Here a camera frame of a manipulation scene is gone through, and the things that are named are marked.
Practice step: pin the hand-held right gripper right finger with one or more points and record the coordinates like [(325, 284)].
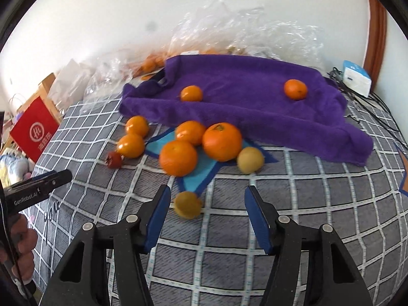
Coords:
[(258, 220)]

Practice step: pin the orange mandarin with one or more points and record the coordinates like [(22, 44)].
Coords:
[(178, 158), (130, 146), (137, 126), (191, 94), (189, 131), (295, 89)]

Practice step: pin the person's left hand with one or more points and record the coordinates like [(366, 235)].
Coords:
[(24, 245)]

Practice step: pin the yellow-green round fruit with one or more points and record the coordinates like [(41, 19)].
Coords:
[(187, 205), (250, 160)]

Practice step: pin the clear plastic bag with snacks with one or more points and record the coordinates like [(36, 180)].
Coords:
[(105, 76)]

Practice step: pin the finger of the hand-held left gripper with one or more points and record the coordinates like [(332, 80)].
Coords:
[(54, 180)]

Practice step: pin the cardboard box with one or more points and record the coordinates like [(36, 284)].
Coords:
[(47, 84)]

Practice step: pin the large orange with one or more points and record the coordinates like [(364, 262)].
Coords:
[(222, 142)]

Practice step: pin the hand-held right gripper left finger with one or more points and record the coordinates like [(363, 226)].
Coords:
[(157, 216)]

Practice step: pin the white and blue box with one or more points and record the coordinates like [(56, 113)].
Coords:
[(357, 78)]

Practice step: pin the clear bag of mandarins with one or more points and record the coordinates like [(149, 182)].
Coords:
[(149, 64)]

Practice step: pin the large clear plastic bag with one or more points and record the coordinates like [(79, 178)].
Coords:
[(255, 28)]

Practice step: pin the white plastic bag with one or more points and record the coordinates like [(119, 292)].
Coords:
[(71, 75)]

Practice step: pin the grey checked blanket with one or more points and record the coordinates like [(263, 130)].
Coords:
[(287, 185)]

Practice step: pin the red paper bag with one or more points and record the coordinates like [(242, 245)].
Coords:
[(33, 130)]

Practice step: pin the pale blue cloth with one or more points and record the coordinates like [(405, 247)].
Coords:
[(12, 167)]

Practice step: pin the small red fruit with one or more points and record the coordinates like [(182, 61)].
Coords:
[(114, 160)]

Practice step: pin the purple towel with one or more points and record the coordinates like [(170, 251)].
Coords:
[(248, 79)]

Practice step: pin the wooden door frame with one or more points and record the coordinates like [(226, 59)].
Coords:
[(377, 28)]

